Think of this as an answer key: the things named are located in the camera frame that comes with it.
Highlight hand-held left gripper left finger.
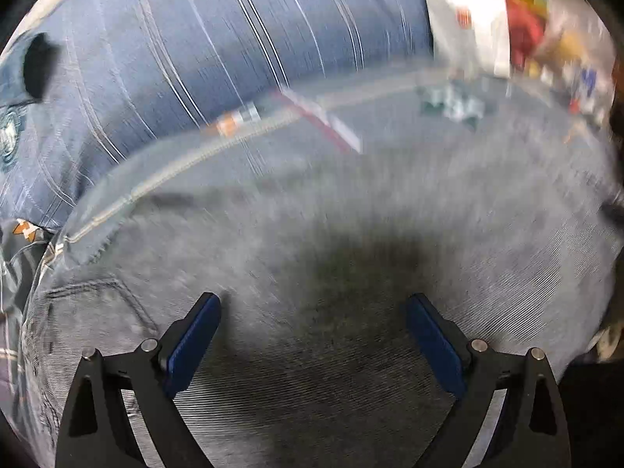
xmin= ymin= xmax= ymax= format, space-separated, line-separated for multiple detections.
xmin=55 ymin=292 xmax=222 ymax=468

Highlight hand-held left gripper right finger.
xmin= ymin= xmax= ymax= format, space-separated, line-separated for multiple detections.
xmin=407 ymin=293 xmax=571 ymax=468

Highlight grey denim pants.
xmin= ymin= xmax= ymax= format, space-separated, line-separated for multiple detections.
xmin=22 ymin=153 xmax=624 ymax=468

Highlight grey patterned bed sheet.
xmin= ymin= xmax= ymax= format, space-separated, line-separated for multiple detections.
xmin=0 ymin=66 xmax=624 ymax=449

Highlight blue plaid quilt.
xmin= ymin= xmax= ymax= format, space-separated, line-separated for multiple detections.
xmin=0 ymin=0 xmax=434 ymax=232

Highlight clear plastic bag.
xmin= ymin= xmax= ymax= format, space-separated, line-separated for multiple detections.
xmin=531 ymin=0 xmax=617 ymax=125

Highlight red bag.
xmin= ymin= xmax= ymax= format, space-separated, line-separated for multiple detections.
xmin=504 ymin=0 xmax=547 ymax=71

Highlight white paper bag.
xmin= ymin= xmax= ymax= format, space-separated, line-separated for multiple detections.
xmin=422 ymin=0 xmax=512 ymax=79

